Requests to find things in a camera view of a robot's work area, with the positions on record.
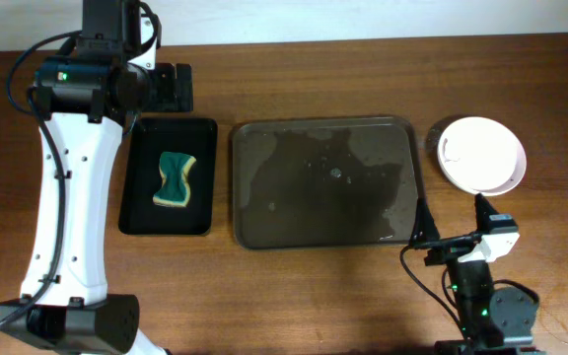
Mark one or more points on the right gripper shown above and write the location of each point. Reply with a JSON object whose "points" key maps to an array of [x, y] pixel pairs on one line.
{"points": [[455, 244]]}

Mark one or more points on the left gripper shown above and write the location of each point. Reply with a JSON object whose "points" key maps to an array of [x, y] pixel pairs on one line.
{"points": [[175, 87]]}

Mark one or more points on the yellow green sponge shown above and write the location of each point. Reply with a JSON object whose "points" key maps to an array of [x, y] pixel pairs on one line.
{"points": [[174, 169]]}

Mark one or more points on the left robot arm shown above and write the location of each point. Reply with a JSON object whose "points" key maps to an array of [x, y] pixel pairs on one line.
{"points": [[102, 77]]}

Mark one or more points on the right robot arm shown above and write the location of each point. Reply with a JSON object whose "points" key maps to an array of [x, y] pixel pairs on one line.
{"points": [[493, 316]]}

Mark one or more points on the brown serving tray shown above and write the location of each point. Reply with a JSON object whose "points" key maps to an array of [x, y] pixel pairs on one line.
{"points": [[325, 182]]}

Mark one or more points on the black small tray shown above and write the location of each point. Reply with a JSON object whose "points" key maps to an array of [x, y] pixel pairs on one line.
{"points": [[151, 137]]}

